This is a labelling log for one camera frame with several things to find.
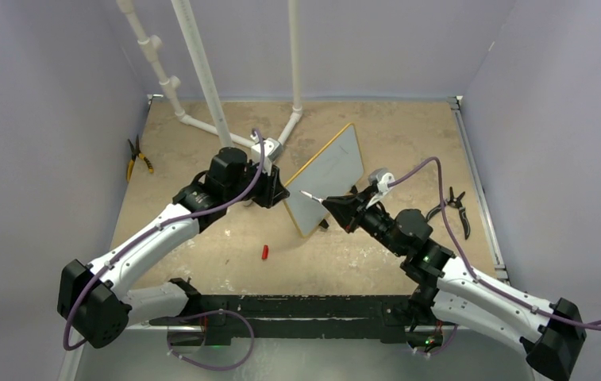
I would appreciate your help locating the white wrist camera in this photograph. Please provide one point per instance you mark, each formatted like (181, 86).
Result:
(381, 179)
(269, 150)

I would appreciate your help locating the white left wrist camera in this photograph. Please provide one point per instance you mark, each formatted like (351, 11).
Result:
(269, 150)

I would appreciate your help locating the yellow-handled pliers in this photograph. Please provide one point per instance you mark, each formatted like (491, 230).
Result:
(136, 154)

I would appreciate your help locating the red marker cap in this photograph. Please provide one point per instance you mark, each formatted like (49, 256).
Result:
(265, 253)

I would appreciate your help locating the aluminium frame rail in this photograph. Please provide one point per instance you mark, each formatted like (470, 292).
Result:
(102, 316)

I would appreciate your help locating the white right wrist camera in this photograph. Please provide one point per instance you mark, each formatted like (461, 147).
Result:
(381, 179)

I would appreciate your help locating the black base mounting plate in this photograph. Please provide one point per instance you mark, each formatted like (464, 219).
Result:
(390, 319)

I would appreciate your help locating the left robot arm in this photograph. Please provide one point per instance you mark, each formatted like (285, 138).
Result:
(228, 180)

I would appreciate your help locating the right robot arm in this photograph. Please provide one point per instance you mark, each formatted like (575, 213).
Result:
(547, 334)

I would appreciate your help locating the yellow-framed whiteboard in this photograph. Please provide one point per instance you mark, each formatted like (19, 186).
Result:
(334, 170)

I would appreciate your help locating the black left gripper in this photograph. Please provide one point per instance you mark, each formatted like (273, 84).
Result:
(273, 190)

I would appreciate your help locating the red whiteboard marker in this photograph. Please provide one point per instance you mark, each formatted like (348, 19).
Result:
(311, 196)

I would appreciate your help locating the white PVC pipe frame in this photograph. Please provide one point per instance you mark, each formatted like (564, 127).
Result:
(150, 45)

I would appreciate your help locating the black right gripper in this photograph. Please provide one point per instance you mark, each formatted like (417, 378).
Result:
(349, 210)

